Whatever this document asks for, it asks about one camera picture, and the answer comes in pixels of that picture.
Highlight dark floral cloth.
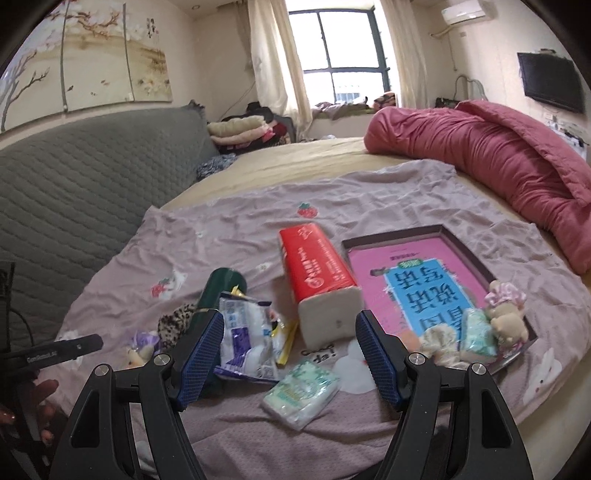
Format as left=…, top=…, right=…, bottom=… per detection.
left=197, top=153, right=238, bottom=182

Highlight plush bunny pink bow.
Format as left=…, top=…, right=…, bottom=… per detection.
left=485, top=280, right=529, bottom=349

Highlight folded blankets pile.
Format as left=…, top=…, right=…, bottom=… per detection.
left=207, top=115, right=291, bottom=155

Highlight beige makeup sponge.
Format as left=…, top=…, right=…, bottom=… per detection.
left=398, top=330, right=422, bottom=353

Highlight person's left hand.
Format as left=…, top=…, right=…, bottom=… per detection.
left=25, top=379, right=59, bottom=446

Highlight yellow sachet packet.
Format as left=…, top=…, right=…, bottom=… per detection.
left=271, top=317, right=298, bottom=367

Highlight lilac patterned bed sheet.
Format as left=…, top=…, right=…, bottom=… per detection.
left=49, top=160, right=590, bottom=479

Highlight leopard print scrunchie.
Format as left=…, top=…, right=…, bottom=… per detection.
left=157, top=303, right=197, bottom=351

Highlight left cream curtain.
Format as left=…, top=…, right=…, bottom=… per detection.
left=246, top=0, right=314, bottom=139

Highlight black cable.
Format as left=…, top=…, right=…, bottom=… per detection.
left=0, top=260, right=36, bottom=351

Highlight white air conditioner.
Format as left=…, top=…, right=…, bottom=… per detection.
left=441, top=0, right=488, bottom=26

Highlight red tissue box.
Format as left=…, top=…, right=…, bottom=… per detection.
left=279, top=223, right=363, bottom=350

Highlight blue white plastic pouch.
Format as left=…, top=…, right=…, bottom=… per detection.
left=214, top=292, right=280, bottom=384

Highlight pink red quilt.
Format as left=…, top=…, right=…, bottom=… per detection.
left=363, top=101, right=590, bottom=274

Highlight cream curtain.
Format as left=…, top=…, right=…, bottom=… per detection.
left=246, top=0, right=314, bottom=139
left=381, top=0, right=429, bottom=108

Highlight green flower tissue pack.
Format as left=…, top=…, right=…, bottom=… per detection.
left=262, top=360, right=339, bottom=431

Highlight clothes on window sill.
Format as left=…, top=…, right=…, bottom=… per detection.
left=311, top=92, right=398, bottom=121

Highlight plush bunny purple bow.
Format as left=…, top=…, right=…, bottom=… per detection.
left=124, top=330, right=160, bottom=369

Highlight grey quilted headboard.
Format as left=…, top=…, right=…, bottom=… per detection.
left=1, top=101, right=217, bottom=348

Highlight cream lace scrunchie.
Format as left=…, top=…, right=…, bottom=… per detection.
left=419, top=323, right=469, bottom=370

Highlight pink book in tray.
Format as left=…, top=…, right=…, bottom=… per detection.
left=341, top=224, right=539, bottom=375

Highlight right cream curtain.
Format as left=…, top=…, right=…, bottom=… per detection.
left=381, top=0, right=429, bottom=108

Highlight window with dark frame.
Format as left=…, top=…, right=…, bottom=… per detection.
left=287, top=1, right=392, bottom=106

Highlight dark green cylinder bottle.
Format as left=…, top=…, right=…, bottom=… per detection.
left=194, top=267, right=247, bottom=318

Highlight wall mounted black television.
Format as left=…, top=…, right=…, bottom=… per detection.
left=517, top=52, right=585, bottom=114

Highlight blossom wall painting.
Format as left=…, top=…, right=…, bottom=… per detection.
left=1, top=1, right=172, bottom=132

